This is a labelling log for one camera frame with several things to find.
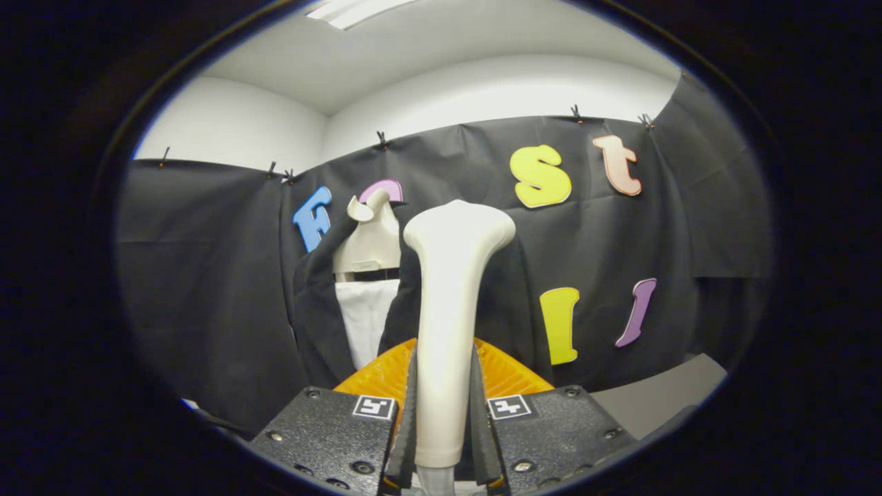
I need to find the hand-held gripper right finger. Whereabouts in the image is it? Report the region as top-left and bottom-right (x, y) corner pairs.
(471, 338), (638, 496)

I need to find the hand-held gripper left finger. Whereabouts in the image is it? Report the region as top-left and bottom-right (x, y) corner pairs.
(248, 338), (419, 496)

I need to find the white shirt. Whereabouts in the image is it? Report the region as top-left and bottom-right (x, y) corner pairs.
(336, 279), (401, 371)

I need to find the white garment steamer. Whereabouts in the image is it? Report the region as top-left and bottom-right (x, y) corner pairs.
(403, 200), (517, 496)

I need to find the black suit jacket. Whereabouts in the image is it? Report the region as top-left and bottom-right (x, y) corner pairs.
(292, 207), (545, 393)

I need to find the cream plastic clothes hanger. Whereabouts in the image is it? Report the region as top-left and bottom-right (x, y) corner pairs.
(332, 187), (402, 282)

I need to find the grey cabinet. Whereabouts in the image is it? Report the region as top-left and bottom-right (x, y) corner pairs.
(591, 353), (728, 442)

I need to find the black backdrop cloth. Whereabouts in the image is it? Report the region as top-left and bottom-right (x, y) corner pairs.
(116, 72), (772, 442)

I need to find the row of black cloth clips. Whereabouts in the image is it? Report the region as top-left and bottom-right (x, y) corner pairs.
(160, 103), (655, 185)

